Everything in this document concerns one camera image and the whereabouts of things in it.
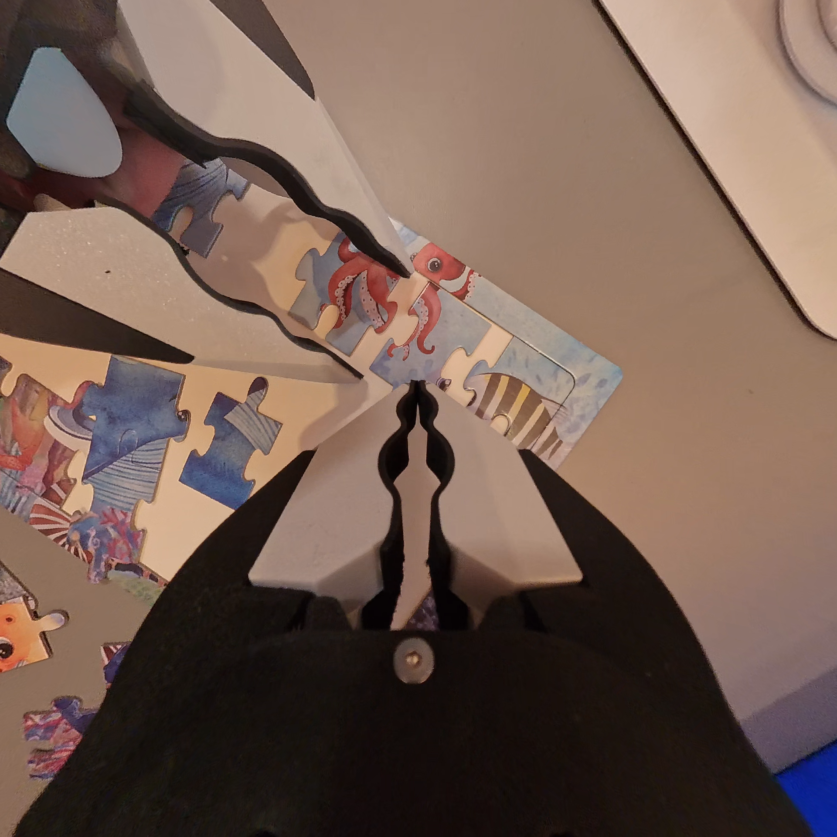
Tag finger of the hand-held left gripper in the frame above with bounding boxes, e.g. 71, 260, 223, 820
0, 203, 366, 381
118, 0, 414, 279

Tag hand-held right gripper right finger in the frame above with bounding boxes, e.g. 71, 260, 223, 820
415, 379, 583, 630

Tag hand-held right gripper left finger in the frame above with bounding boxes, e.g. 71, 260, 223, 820
248, 379, 419, 630

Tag dark blue whale eye piece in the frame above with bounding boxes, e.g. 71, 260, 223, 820
82, 356, 191, 459

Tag dark blue striped puzzle piece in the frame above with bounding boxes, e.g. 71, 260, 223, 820
180, 378, 283, 511

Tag striped fish puzzle piece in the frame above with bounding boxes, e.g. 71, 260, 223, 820
441, 339, 578, 468

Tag sea print jigsaw puzzle board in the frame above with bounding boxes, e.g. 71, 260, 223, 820
0, 160, 623, 632

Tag striped whale belly puzzle piece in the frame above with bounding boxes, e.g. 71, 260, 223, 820
85, 435, 164, 504

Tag pale blue octopus arm piece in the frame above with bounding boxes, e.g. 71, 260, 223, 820
369, 284, 493, 393

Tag red octopus head puzzle piece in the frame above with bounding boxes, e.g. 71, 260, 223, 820
288, 235, 403, 357

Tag joined orange crab puzzle pieces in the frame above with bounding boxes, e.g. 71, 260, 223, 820
0, 356, 99, 517

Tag joined blue whale puzzle pieces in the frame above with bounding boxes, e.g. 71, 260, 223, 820
152, 162, 251, 257

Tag orange pufferfish puzzle piece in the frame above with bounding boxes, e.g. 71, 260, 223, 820
0, 598, 69, 674

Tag blue plastic bin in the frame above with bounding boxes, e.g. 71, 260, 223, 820
773, 738, 837, 837

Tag round clear disc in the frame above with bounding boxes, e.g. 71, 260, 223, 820
814, 0, 837, 63

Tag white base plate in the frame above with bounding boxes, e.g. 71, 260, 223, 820
598, 0, 837, 341

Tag grey metal bracket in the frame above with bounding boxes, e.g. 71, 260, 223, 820
777, 0, 837, 107

